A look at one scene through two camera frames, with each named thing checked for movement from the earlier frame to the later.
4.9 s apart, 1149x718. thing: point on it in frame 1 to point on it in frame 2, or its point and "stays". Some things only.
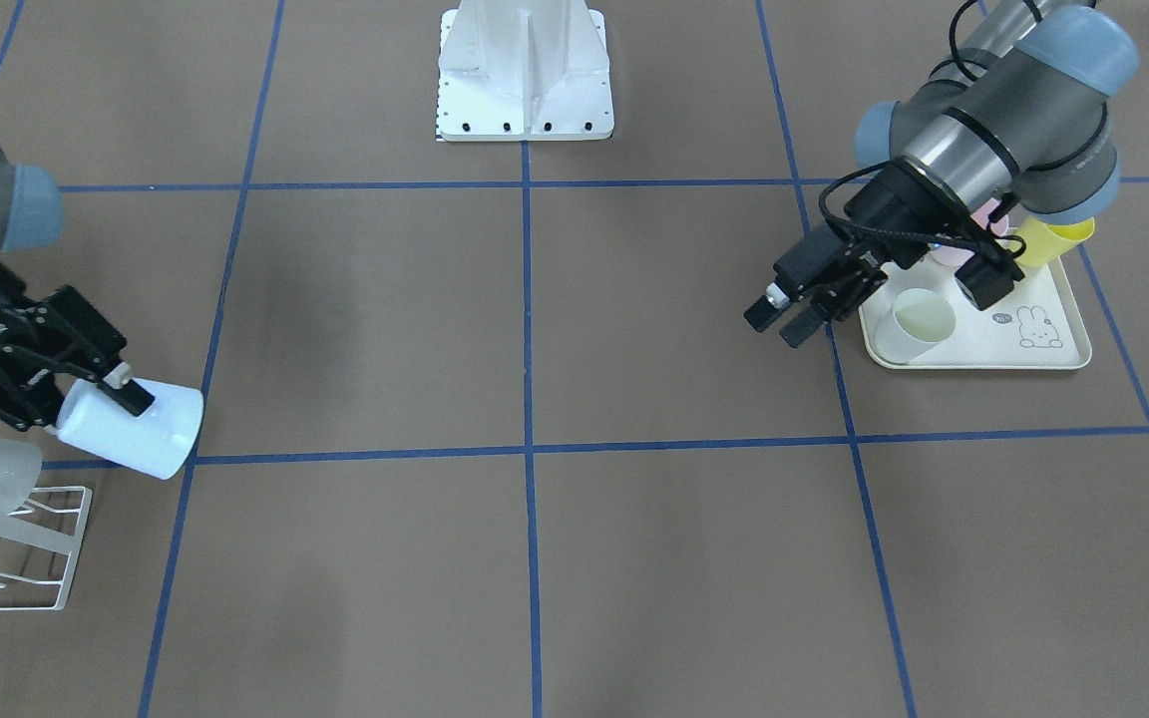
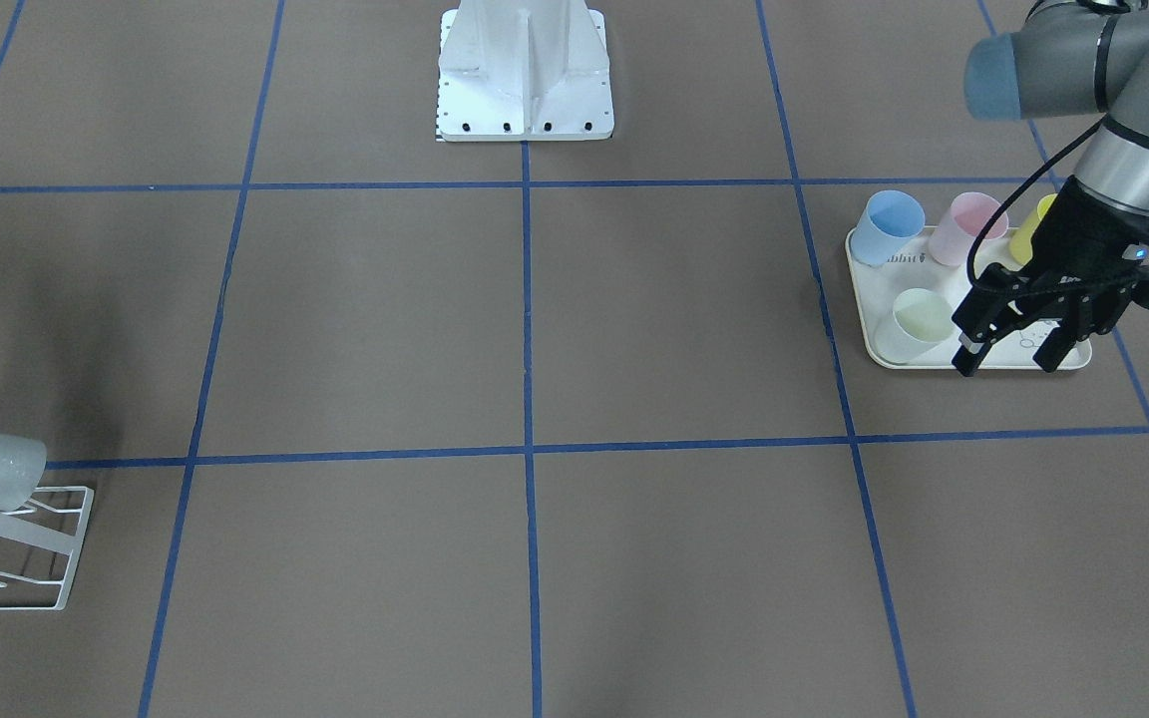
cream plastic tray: x=1036 y=325 stays
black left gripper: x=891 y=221 to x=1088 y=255
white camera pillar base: x=524 y=71 stays
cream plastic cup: x=919 y=320 stays
